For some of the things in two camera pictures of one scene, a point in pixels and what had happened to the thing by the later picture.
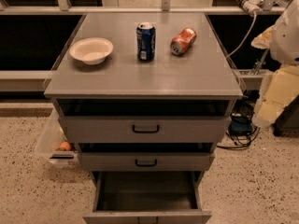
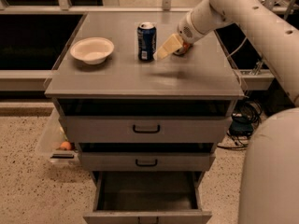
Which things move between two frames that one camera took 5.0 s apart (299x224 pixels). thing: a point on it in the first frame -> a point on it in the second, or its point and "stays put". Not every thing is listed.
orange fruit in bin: [64, 146] stays put
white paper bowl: [91, 50] stays put
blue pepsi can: [146, 42] stays put
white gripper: [286, 39] -> [186, 32]
